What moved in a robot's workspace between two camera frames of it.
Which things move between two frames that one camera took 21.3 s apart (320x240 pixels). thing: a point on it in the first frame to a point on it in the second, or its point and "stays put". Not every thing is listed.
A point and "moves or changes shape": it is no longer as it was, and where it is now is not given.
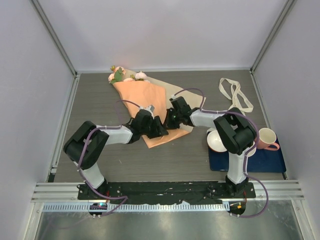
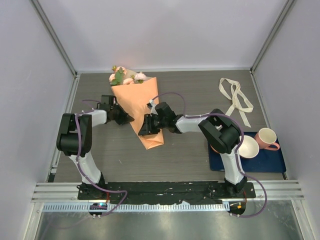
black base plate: [166, 193] stays put
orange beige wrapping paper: [141, 93] moves or changes shape
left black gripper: [159, 130] to [125, 118]
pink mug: [267, 137] stays put
